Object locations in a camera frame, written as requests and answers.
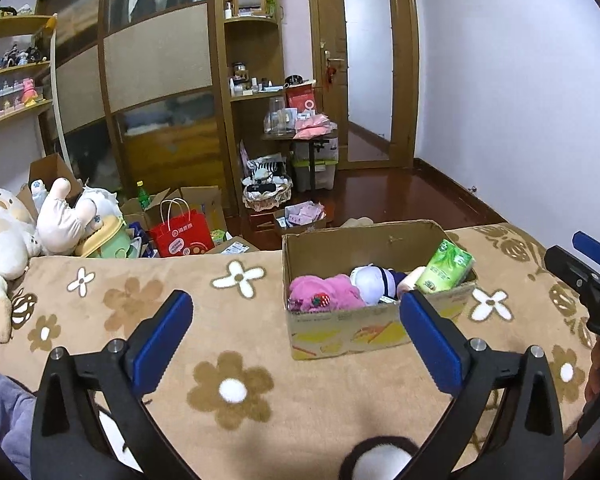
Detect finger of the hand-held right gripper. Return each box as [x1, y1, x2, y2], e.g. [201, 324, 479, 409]
[544, 245, 600, 292]
[572, 231, 600, 267]

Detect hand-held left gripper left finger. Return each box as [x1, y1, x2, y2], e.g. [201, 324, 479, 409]
[30, 289, 195, 480]

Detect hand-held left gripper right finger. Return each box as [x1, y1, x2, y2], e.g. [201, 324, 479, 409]
[399, 289, 566, 480]

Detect green tissue pack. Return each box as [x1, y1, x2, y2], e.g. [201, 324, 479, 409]
[414, 239, 476, 295]

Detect printed cardboard box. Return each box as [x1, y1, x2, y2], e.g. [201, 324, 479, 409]
[281, 219, 478, 361]

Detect white plush doll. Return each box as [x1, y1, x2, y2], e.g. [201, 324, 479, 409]
[350, 265, 408, 306]

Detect pink plush bear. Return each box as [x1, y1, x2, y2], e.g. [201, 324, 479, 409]
[287, 273, 368, 313]

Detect person's right hand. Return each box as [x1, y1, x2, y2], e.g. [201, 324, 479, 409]
[584, 335, 600, 403]

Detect beige floral blanket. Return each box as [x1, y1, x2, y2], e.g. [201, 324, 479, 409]
[0, 222, 600, 480]

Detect red paper bag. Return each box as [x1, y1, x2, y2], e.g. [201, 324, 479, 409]
[149, 198, 215, 258]

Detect flat cardboard box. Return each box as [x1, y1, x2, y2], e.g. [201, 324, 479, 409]
[205, 236, 263, 256]

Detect open brown cardboard box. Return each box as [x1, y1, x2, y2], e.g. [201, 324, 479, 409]
[120, 186, 228, 246]

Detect white-haired plush doll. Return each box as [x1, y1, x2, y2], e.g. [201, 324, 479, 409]
[75, 185, 131, 258]

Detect pale pink plush toy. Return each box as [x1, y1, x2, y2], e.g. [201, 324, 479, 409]
[34, 177, 103, 256]

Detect purple clothing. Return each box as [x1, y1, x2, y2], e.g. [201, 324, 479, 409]
[0, 357, 38, 480]

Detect lace-trimmed basket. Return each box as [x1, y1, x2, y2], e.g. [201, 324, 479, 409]
[242, 175, 294, 212]

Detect floor box of pink packets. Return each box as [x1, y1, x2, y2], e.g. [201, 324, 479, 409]
[272, 201, 327, 231]

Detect large cream plush toy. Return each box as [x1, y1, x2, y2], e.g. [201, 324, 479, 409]
[0, 187, 43, 343]

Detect clear plastic storage box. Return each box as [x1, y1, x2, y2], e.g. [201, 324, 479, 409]
[291, 137, 340, 192]

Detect small brown cardboard box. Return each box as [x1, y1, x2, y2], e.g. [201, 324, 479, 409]
[19, 153, 86, 211]

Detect small side table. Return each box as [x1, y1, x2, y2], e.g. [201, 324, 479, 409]
[261, 130, 338, 193]

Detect wooden corner shelf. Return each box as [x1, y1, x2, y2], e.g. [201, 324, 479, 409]
[215, 0, 288, 216]

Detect pink packets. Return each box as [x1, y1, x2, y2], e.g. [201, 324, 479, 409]
[294, 114, 338, 140]

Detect clear plastic containers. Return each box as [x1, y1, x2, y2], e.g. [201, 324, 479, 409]
[265, 97, 298, 136]

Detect red gift bag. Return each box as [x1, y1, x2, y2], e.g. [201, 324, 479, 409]
[285, 84, 316, 116]

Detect wooden door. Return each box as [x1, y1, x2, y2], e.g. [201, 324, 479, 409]
[307, 0, 421, 171]

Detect wooden wardrobe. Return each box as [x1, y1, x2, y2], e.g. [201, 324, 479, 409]
[37, 0, 231, 211]

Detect wall shelf with figurines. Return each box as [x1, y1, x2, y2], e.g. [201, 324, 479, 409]
[0, 7, 58, 133]

